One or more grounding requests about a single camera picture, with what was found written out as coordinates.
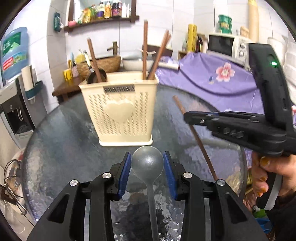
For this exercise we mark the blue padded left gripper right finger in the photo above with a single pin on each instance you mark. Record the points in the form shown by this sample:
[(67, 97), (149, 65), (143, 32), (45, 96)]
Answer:
[(171, 175)]

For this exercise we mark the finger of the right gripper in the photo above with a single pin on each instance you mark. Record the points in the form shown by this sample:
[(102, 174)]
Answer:
[(199, 114), (196, 120)]

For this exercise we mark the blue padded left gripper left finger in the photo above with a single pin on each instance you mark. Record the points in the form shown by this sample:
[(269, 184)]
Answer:
[(123, 174)]

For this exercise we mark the brown wooden chopstick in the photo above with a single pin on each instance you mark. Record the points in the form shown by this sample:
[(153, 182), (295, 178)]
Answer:
[(198, 140), (144, 61)]

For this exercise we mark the plain steel spoon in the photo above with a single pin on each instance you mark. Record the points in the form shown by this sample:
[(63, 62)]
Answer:
[(148, 164)]

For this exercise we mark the person's right hand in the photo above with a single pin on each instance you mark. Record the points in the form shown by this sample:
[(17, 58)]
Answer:
[(284, 166)]

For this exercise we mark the purple floral cloth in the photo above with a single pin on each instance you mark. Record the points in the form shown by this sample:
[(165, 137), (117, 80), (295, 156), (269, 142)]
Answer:
[(221, 83)]

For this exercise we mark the cream plastic utensil holder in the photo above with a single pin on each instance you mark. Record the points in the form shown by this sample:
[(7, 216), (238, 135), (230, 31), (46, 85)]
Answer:
[(122, 108)]

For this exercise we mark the round glass table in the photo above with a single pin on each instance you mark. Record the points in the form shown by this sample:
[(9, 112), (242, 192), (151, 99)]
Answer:
[(65, 146)]

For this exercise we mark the yellow roll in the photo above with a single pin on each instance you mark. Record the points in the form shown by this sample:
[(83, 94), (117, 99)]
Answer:
[(192, 38)]

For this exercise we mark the white pan with lid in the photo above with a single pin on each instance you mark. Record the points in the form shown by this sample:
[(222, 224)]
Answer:
[(136, 64)]

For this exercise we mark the white microwave oven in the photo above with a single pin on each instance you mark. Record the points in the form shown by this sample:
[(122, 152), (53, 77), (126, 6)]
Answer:
[(227, 46)]

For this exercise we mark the chopsticks pair in holder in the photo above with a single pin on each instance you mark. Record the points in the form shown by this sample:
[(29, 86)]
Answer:
[(162, 48)]

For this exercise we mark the stacked white paper cups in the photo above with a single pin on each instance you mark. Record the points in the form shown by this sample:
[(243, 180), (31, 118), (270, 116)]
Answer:
[(283, 44)]

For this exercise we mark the woven brown basin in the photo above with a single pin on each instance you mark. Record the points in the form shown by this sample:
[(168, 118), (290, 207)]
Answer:
[(108, 64)]

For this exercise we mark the green instant noodle cups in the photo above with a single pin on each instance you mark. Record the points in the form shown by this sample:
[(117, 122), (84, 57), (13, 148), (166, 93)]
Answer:
[(225, 24)]

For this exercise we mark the brass faucet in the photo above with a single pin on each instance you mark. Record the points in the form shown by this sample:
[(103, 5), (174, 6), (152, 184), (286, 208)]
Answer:
[(114, 48)]

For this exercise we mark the dark wooden counter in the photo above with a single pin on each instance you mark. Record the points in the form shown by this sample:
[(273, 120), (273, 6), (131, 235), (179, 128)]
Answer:
[(67, 89)]

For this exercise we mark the tall beige cardboard tube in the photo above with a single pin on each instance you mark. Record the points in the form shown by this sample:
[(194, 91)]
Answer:
[(253, 20)]

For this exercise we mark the yellow mug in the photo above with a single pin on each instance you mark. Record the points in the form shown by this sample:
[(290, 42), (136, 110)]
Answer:
[(68, 75)]

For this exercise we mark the water dispenser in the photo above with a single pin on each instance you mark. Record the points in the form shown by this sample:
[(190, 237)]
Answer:
[(20, 115)]

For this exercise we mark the yellow soap bottle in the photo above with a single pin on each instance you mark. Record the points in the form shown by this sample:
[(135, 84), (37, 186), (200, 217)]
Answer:
[(80, 58)]

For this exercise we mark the dark soy sauce bottle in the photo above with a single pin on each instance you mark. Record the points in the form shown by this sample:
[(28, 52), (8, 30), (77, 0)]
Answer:
[(116, 9)]

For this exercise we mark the paper cup holder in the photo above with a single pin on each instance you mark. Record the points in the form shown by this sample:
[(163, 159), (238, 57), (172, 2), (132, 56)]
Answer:
[(31, 85)]

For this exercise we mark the yellow oil bottle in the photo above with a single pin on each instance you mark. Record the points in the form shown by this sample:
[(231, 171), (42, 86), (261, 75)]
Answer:
[(107, 10)]

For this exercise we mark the wooden framed mirror shelf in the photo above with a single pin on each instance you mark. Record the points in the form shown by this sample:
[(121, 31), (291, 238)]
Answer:
[(94, 15)]

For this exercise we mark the green hanging packet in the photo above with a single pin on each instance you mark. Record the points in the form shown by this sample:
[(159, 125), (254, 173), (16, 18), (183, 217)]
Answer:
[(57, 22)]

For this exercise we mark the blue water jug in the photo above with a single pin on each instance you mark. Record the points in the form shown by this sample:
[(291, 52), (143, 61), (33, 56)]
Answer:
[(14, 53)]

